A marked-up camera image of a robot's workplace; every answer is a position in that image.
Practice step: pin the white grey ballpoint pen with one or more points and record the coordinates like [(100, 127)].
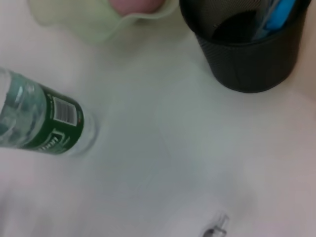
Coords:
[(217, 229)]

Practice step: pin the green glass fruit plate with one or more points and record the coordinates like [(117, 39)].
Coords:
[(86, 29)]

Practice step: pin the clear green-label water bottle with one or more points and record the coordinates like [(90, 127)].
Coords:
[(49, 123)]

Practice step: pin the blue scissors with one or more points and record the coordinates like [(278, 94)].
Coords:
[(274, 19)]

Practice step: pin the pink peach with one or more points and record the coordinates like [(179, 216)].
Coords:
[(135, 5)]

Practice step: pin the black mesh pen holder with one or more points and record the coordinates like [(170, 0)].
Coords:
[(247, 69)]

